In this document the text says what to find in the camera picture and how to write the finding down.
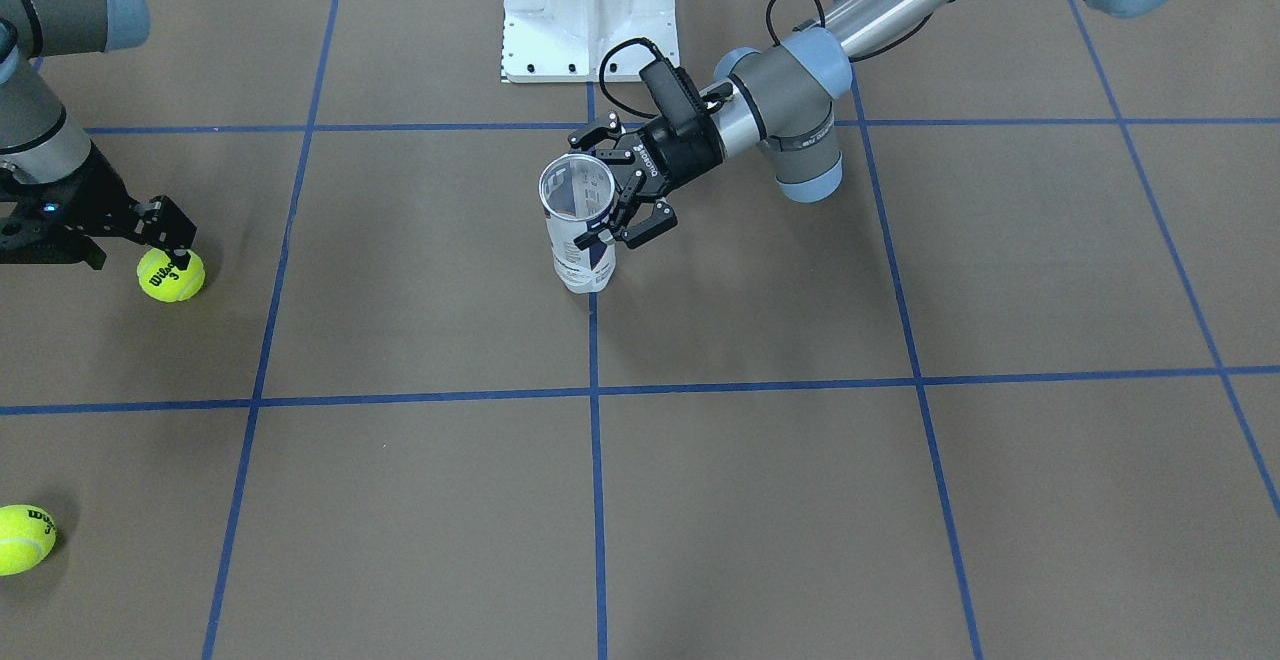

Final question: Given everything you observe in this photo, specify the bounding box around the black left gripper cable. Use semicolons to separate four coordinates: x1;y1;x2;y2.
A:
598;0;941;122

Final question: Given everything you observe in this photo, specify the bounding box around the tennis ball near edge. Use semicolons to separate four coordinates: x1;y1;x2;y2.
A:
1;504;58;577

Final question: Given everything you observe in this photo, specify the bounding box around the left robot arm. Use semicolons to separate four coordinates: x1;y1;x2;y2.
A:
570;0;1167;249

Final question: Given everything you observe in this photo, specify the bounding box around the white tennis ball can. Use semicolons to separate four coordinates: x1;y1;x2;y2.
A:
538;153;617;294

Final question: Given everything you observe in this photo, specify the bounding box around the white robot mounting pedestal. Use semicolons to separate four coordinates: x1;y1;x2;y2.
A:
500;0;681;83

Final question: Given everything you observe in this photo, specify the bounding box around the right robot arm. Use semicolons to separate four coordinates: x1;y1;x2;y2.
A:
1;0;196;269

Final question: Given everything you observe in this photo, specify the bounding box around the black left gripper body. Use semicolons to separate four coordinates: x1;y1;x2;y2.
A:
620;114;724;203

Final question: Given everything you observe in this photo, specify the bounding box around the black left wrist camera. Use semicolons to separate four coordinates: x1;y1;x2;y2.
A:
639;58;716;141

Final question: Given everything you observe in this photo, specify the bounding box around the tennis ball with Wilson 3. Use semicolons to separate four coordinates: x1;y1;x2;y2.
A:
136;249;206;303

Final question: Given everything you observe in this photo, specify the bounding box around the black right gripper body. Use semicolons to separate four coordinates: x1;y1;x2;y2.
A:
1;145;141;265

